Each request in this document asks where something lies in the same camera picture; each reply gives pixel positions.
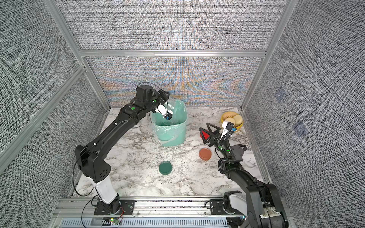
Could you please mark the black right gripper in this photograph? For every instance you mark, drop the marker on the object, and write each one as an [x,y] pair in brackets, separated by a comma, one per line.
[214,137]

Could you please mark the green jar lid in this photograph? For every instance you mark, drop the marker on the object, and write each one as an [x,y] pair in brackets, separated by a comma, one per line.
[165,168]

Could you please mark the red jar lid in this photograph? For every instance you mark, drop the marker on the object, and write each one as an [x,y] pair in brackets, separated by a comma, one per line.
[204,135]

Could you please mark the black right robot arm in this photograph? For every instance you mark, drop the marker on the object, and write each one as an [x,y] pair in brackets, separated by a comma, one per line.
[251,182]

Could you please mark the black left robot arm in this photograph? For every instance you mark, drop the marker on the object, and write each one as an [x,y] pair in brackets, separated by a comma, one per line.
[91,157]

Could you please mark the front cream steamed bun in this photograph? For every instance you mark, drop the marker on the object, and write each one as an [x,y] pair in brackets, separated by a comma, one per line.
[230,120]

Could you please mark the cream steamed bun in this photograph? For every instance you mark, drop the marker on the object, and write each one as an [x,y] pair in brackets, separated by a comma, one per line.
[230,120]
[238,120]

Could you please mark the yellow-rimmed bamboo steamer basket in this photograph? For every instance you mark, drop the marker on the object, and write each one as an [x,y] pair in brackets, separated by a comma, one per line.
[231,114]

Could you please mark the rear cream steamed bun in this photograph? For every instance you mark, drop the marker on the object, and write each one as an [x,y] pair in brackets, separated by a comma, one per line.
[238,120]

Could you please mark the clear plastic bin liner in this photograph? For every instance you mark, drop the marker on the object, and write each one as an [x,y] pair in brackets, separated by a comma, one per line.
[165,131]

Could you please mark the green plastic trash bin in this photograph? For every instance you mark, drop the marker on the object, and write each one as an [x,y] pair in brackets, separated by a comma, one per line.
[171,128]

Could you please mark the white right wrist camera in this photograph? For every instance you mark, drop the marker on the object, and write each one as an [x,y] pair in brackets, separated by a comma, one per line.
[227,126]

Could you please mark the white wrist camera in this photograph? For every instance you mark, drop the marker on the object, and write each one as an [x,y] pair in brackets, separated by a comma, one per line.
[166,112]
[227,126]

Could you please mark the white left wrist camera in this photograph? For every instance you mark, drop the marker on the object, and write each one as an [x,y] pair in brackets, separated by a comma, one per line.
[166,112]

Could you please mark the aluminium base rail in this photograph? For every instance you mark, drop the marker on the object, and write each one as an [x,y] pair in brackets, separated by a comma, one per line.
[170,212]

